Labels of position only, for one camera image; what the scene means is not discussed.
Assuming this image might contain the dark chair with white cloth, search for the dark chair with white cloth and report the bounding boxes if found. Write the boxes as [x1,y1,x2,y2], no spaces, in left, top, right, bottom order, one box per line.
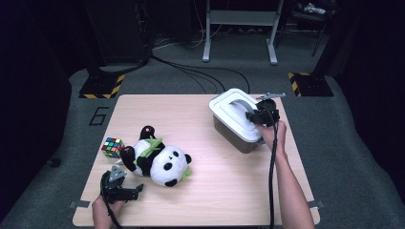
[286,0,333,58]

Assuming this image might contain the black cabinet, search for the black cabinet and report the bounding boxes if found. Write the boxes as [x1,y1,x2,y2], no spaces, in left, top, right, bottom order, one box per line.
[84,0,152,66]

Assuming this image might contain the black yellow striped stand base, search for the black yellow striped stand base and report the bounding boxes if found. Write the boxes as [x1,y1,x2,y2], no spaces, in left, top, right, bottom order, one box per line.
[78,73,126,99]
[288,72,334,98]

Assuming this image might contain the colourful puzzle cube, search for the colourful puzzle cube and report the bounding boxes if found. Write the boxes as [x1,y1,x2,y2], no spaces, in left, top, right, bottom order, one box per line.
[100,136,124,159]

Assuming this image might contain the person's right hand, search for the person's right hand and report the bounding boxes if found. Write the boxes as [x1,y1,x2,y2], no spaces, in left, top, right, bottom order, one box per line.
[256,120,288,156]

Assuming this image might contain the white lid with grey handle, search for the white lid with grey handle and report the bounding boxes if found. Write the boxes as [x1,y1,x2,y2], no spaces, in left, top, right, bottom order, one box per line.
[208,88,266,143]

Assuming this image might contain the person's left hand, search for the person's left hand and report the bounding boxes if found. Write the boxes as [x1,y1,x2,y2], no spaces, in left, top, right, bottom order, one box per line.
[92,195,125,219]

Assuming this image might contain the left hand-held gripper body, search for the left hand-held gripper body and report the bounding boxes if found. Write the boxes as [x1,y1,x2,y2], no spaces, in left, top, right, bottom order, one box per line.
[99,165,138,204]

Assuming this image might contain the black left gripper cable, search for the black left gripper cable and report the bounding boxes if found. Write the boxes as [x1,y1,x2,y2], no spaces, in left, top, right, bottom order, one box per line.
[99,171,123,229]

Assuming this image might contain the black floor cables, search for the black floor cables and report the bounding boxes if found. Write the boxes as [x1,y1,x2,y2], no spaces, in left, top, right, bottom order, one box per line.
[149,47,251,94]

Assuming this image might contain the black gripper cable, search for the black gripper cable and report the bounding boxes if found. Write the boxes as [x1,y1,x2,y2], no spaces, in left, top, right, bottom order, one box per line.
[99,171,123,229]
[262,106,281,229]

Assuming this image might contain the grey tape strip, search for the grey tape strip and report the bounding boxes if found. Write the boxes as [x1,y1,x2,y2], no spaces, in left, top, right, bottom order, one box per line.
[69,199,91,210]
[307,199,326,210]

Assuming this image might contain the panda plush toy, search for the panda plush toy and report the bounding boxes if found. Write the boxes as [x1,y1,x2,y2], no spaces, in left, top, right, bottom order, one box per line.
[118,125,194,188]

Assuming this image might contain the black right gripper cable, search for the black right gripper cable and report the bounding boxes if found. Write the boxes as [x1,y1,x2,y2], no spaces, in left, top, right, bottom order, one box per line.
[262,106,281,229]

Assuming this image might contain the brown translucent storage box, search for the brown translucent storage box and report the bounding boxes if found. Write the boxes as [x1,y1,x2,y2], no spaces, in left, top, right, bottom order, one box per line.
[212,114,266,155]

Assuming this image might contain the white metal stand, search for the white metal stand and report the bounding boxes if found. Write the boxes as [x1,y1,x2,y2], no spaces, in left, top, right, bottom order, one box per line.
[202,0,285,66]

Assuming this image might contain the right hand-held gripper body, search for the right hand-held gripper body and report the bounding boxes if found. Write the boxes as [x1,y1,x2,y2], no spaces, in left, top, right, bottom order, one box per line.
[256,92,287,128]

